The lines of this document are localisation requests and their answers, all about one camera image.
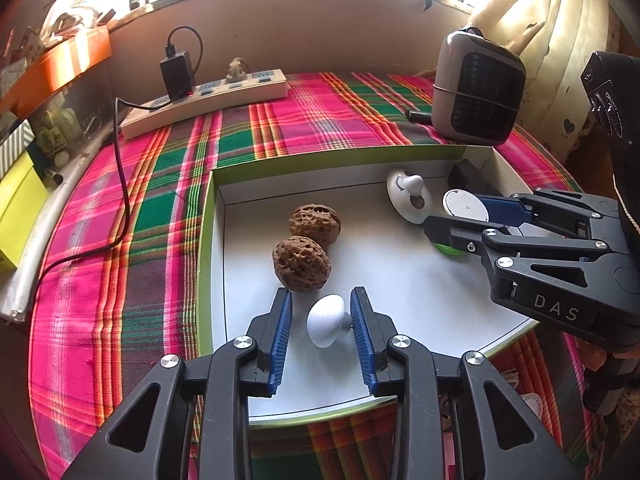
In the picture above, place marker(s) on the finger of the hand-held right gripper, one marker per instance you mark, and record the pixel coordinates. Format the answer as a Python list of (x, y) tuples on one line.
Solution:
[(500, 207), (450, 230)]

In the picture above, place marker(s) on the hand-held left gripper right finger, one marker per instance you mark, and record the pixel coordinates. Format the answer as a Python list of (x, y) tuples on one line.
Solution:
[(361, 340)]

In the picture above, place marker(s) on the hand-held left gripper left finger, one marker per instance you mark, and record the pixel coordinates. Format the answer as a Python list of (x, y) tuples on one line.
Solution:
[(280, 340)]

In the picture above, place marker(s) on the white disc green base stand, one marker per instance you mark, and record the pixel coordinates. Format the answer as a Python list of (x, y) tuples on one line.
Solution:
[(462, 204)]

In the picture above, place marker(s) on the white mushroom-shaped knob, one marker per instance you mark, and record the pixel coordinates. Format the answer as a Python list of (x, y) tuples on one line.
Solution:
[(325, 317)]

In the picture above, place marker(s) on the white round stand with knob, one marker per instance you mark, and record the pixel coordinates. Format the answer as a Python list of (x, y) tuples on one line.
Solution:
[(407, 195)]

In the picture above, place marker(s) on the brown pitted walnut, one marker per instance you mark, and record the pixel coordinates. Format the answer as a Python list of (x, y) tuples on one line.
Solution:
[(301, 264), (315, 224)]

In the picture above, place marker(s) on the green cardboard box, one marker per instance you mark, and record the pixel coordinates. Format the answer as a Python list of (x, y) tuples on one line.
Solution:
[(240, 240)]

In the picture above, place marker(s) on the grey fan heater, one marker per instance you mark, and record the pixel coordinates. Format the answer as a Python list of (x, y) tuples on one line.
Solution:
[(480, 90)]

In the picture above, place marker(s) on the pink green plaid tablecloth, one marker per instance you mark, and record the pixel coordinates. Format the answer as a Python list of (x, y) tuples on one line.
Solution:
[(150, 210)]

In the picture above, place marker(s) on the cream heart print curtain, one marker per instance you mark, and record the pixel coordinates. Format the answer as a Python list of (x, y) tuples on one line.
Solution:
[(550, 25)]

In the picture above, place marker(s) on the beige power strip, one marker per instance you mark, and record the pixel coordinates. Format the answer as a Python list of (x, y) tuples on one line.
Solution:
[(210, 105)]

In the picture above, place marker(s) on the beige plug adapter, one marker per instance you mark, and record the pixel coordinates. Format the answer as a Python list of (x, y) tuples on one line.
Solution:
[(235, 71)]

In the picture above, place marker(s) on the yellow-green box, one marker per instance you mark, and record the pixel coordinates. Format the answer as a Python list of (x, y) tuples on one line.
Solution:
[(20, 215)]

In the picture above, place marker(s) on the green label jar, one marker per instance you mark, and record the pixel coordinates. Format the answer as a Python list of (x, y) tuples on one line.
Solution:
[(52, 130)]

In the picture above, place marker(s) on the grey white striped box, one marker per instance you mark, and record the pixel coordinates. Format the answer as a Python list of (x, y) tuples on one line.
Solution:
[(15, 147)]

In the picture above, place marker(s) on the orange box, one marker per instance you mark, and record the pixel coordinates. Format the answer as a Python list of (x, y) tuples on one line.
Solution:
[(60, 67)]

